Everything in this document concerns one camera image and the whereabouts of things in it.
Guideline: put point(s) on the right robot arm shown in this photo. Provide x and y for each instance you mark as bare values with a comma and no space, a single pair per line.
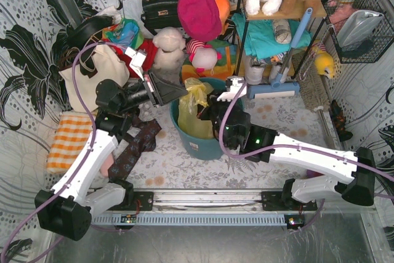
341,174

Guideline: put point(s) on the aluminium front rail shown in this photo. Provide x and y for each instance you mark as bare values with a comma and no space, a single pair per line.
209,198

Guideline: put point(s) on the grey cable duct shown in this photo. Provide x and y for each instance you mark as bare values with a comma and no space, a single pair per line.
190,219

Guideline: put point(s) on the colourful printed bag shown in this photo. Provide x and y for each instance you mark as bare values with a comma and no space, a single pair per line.
125,34

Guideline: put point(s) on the black leather handbag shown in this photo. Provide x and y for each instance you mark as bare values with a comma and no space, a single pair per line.
160,14

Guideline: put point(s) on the magenta fabric bag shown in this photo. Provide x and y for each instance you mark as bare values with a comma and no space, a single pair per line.
200,19

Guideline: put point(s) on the pink cloth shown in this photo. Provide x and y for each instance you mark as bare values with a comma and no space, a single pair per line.
107,165

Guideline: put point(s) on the brown patterned necktie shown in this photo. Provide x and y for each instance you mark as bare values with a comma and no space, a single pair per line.
138,152

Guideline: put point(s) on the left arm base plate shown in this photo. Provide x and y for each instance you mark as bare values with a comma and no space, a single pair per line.
143,201

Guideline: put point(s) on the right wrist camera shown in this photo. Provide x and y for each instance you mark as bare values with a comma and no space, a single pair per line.
236,87

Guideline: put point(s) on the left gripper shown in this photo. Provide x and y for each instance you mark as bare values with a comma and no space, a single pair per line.
153,88

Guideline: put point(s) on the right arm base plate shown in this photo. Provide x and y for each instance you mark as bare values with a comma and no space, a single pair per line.
272,201

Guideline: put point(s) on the orange plush toy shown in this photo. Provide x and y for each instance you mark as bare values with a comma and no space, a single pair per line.
224,12

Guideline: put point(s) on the rainbow striped bag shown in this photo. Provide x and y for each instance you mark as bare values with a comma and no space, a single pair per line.
224,67

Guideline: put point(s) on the orange checkered towel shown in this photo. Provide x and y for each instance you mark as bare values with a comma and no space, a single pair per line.
70,138

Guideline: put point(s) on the black wire basket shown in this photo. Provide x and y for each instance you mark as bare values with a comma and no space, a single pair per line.
374,46

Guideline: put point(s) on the silver foil pouch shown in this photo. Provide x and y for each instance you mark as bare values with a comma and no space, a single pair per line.
358,27

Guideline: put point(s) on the pink white plush doll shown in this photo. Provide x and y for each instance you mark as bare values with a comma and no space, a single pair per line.
202,56

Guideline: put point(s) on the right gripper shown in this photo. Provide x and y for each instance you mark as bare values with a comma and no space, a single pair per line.
211,110

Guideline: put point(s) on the yellow trash bag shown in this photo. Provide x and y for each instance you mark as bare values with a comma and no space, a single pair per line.
188,121

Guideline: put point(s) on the teal folded cloth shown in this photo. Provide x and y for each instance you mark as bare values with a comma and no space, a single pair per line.
260,40

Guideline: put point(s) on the grey rolled sock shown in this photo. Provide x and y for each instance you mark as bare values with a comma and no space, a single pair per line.
281,31

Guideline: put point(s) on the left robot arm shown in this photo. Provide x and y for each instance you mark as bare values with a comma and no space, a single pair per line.
68,209

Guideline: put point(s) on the red cloth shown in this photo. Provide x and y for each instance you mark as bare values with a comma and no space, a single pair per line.
149,49

